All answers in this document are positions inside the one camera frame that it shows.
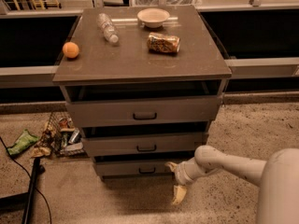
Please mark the green chip bag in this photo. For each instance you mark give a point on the green chip bag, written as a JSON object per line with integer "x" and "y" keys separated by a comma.
{"x": 24, "y": 141}

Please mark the grey drawer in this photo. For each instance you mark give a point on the grey drawer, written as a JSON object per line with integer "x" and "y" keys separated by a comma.
{"x": 136, "y": 144}
{"x": 137, "y": 164}
{"x": 143, "y": 111}

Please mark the grey bottom drawer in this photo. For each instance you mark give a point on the grey bottom drawer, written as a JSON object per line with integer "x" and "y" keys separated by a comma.
{"x": 137, "y": 164}

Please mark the clear plastic water bottle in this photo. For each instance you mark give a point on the clear plastic water bottle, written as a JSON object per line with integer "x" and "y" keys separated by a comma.
{"x": 108, "y": 28}

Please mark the wire basket with trash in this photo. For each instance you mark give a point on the wire basket with trash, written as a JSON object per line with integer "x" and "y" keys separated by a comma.
{"x": 66, "y": 139}

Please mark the grey drawer cabinet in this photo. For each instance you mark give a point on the grey drawer cabinet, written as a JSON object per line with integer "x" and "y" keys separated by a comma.
{"x": 127, "y": 71}

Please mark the crumpled snack wrapper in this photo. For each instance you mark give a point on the crumpled snack wrapper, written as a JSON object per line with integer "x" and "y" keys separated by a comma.
{"x": 43, "y": 147}

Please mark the crushed orange soda can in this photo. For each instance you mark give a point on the crushed orange soda can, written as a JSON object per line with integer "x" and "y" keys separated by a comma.
{"x": 163, "y": 43}

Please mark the orange ball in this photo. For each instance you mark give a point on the orange ball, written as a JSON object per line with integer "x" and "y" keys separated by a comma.
{"x": 70, "y": 50}

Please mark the grey metal railing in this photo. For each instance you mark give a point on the grey metal railing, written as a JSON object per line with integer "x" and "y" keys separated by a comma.
{"x": 41, "y": 76}

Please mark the grey top drawer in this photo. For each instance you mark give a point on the grey top drawer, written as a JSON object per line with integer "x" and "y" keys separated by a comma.
{"x": 143, "y": 111}

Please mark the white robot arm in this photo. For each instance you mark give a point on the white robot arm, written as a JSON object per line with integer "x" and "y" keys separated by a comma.
{"x": 277, "y": 179}

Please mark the grey middle drawer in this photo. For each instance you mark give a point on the grey middle drawer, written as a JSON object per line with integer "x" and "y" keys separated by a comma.
{"x": 136, "y": 144}

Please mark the white bowl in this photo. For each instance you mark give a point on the white bowl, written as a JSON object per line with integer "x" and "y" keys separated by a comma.
{"x": 153, "y": 17}

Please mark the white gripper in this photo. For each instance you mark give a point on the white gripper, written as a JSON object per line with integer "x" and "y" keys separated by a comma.
{"x": 180, "y": 175}

